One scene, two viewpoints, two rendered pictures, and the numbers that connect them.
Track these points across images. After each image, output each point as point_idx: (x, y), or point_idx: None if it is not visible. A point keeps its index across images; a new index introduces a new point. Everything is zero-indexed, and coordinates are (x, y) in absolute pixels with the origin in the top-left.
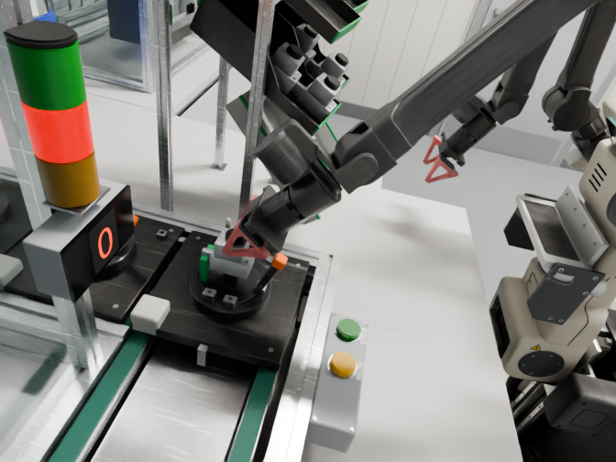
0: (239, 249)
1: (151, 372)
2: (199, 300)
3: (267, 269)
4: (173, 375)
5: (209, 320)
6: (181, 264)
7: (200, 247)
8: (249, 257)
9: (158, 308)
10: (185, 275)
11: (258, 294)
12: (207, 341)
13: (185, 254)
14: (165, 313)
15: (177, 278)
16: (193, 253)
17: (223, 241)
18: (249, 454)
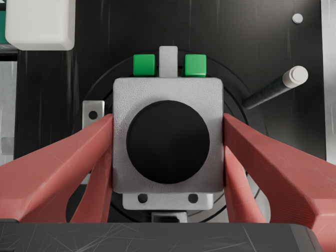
0: (102, 185)
1: (3, 75)
2: (85, 98)
3: (261, 209)
4: (7, 109)
5: (69, 134)
6: (198, 18)
7: (267, 36)
8: (168, 201)
9: (35, 27)
10: (170, 40)
11: (149, 221)
12: (17, 150)
13: (233, 14)
14: (43, 45)
15: (156, 27)
16: (243, 29)
17: (134, 105)
18: None
